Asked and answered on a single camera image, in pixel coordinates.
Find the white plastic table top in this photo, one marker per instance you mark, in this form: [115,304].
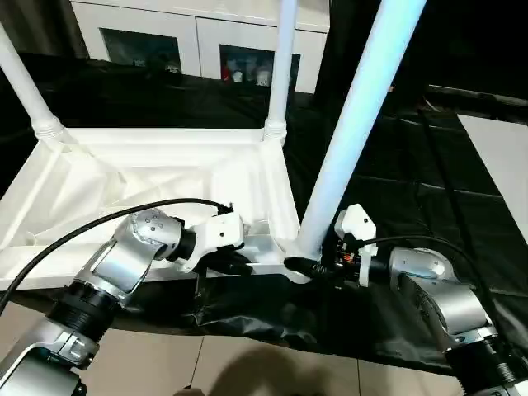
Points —
[124,173]

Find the white plastic table leg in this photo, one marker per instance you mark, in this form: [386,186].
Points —
[363,107]
[29,82]
[280,66]

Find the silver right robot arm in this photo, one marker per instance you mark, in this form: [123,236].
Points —
[445,297]

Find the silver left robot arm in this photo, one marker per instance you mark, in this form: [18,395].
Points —
[124,264]

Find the black mat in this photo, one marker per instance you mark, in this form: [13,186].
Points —
[404,173]

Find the white sideboard with glass doors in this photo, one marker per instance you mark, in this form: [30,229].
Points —
[198,33]

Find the black cabinet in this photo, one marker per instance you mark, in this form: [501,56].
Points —
[462,41]

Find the grey curtain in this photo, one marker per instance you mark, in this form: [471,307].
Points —
[37,25]

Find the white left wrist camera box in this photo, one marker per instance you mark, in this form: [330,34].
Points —
[219,235]

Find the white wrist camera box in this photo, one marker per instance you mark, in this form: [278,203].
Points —
[356,227]
[219,235]

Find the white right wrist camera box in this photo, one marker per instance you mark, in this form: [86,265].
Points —
[356,227]

